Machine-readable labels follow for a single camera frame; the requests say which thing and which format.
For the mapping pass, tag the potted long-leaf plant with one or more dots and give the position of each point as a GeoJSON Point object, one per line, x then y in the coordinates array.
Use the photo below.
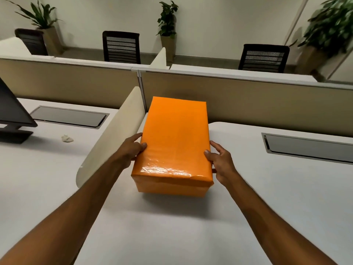
{"type": "Point", "coordinates": [41, 22]}

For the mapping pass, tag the person's left hand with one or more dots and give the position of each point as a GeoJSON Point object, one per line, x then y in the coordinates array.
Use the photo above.
{"type": "Point", "coordinates": [127, 153]}

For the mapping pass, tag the potted bushy green plant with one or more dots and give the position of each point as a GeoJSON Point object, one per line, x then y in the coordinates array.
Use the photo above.
{"type": "Point", "coordinates": [322, 35]}

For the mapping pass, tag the cream desk divider panel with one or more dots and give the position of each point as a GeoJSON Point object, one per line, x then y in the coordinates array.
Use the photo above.
{"type": "Point", "coordinates": [13, 46]}
{"type": "Point", "coordinates": [110, 140]}
{"type": "Point", "coordinates": [160, 60]}

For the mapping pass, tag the person's right hand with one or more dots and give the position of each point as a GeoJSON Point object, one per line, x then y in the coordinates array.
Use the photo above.
{"type": "Point", "coordinates": [224, 165]}

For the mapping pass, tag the person's right thumb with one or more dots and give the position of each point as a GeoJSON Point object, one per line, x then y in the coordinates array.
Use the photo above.
{"type": "Point", "coordinates": [209, 156]}

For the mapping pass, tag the person's left thumb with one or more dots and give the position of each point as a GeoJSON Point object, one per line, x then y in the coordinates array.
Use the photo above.
{"type": "Point", "coordinates": [142, 149]}

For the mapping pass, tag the orange box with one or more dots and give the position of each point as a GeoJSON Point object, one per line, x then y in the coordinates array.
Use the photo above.
{"type": "Point", "coordinates": [173, 143]}

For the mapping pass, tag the beige partition screen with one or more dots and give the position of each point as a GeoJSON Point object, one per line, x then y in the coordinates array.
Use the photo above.
{"type": "Point", "coordinates": [248, 99]}
{"type": "Point", "coordinates": [69, 82]}

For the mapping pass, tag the person's right forearm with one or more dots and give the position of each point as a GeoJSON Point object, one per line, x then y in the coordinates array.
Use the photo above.
{"type": "Point", "coordinates": [275, 226]}

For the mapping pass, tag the black computer monitor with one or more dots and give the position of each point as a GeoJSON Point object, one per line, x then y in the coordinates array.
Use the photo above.
{"type": "Point", "coordinates": [12, 115]}

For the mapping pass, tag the potted slim green plant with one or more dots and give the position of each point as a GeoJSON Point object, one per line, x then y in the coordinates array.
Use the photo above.
{"type": "Point", "coordinates": [167, 27]}

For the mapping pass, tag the black mesh office chair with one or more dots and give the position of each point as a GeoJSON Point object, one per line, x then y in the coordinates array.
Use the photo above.
{"type": "Point", "coordinates": [264, 58]}
{"type": "Point", "coordinates": [121, 47]}
{"type": "Point", "coordinates": [32, 41]}

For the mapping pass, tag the person's left forearm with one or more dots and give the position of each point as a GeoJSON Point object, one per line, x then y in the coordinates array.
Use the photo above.
{"type": "Point", "coordinates": [63, 218]}

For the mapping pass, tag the crumpled white paper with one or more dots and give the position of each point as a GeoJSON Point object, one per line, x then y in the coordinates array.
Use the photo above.
{"type": "Point", "coordinates": [67, 139]}

